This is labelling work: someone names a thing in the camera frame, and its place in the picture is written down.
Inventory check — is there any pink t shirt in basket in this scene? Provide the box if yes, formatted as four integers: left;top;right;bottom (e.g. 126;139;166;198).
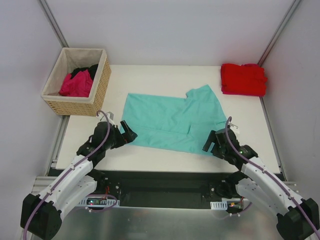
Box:
58;70;93;98

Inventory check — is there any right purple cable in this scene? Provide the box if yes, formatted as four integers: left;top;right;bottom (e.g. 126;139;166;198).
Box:
212;116;318;240

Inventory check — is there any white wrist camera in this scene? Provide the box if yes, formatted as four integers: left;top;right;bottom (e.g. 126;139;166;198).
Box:
97;111;117;126
227;121;240;134

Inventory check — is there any right grey cable duct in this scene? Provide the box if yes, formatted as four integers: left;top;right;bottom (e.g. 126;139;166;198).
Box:
210;201;228;211

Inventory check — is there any right aluminium frame post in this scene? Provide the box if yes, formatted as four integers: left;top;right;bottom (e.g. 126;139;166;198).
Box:
257;0;303;67

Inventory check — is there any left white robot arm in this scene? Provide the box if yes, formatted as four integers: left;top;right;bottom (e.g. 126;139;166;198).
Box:
20;120;138;240

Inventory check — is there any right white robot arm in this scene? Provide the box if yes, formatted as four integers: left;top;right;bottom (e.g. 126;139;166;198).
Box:
202;128;320;240

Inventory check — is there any purple cable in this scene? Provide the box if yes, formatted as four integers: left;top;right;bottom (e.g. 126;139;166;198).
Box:
212;116;318;240
22;109;118;240

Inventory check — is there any wicker laundry basket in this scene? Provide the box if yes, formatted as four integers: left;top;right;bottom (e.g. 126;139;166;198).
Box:
41;47;112;116

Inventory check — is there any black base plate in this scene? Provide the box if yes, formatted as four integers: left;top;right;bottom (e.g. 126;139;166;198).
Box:
47;169;286;208

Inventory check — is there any black t shirt in basket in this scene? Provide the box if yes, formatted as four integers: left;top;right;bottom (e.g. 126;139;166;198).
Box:
71;64;99;80

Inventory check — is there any aluminium frame post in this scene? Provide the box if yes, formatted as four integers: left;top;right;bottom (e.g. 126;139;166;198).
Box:
257;0;303;67
37;0;69;48

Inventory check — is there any teal t shirt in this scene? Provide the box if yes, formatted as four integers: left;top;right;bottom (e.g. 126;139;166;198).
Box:
122;85;227;155

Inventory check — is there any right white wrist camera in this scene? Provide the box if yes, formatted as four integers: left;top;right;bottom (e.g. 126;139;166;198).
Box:
227;121;240;134

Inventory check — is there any left aluminium frame post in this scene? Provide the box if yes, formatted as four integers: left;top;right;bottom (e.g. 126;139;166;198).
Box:
37;0;69;48

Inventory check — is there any red t shirt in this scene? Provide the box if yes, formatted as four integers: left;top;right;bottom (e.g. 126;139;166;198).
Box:
220;63;268;97

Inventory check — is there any left grey cable duct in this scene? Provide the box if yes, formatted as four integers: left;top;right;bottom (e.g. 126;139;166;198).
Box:
77;197;120;208

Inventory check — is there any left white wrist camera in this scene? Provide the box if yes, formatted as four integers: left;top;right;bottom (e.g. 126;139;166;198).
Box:
97;111;117;126

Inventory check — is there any aluminium rail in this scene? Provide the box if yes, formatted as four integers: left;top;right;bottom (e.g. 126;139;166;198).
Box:
31;176;300;195

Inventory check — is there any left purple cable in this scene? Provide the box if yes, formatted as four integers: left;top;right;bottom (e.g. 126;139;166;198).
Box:
22;109;118;240

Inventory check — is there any grey cable duct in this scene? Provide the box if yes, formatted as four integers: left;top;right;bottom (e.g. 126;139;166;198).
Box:
210;201;228;211
77;197;120;208

